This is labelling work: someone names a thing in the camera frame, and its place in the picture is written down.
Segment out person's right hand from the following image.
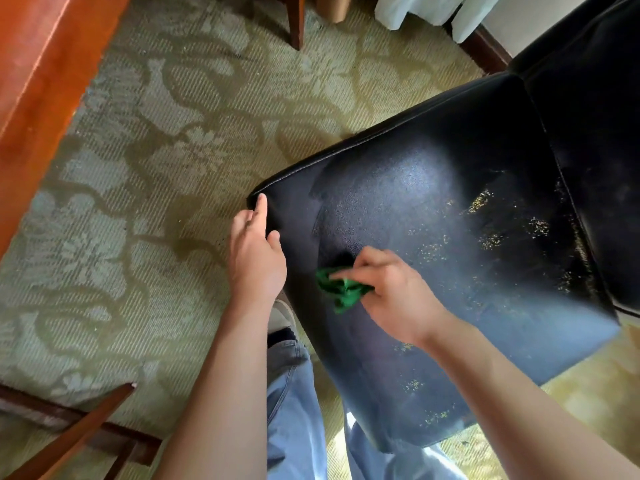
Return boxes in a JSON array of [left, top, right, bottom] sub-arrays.
[[329, 246, 451, 351]]

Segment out person's left hand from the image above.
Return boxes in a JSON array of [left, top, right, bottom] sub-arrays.
[[227, 193, 288, 311]]

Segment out green cleaning cloth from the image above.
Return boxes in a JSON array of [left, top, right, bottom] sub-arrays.
[[315, 267, 375, 315]]

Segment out black leather chair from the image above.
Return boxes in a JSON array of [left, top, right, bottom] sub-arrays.
[[247, 0, 640, 453]]

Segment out person's left forearm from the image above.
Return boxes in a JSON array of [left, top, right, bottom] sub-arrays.
[[152, 294, 281, 480]]

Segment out person's right forearm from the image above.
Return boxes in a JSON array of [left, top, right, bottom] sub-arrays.
[[419, 314, 640, 480]]

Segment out white and navy left shoe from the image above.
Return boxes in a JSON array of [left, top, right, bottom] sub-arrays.
[[267, 298, 297, 348]]

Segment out light blue jeans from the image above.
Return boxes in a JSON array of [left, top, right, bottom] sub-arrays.
[[265, 334, 469, 480]]

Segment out dark wooden baseboard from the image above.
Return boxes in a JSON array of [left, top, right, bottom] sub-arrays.
[[442, 22, 513, 75]]

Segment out orange wooden table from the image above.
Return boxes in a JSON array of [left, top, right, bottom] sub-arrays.
[[0, 0, 307, 258]]

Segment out white sheer curtain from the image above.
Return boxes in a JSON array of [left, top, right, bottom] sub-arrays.
[[373, 0, 506, 44]]

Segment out brown wooden furniture frame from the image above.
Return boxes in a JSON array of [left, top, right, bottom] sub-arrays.
[[0, 382, 163, 480]]

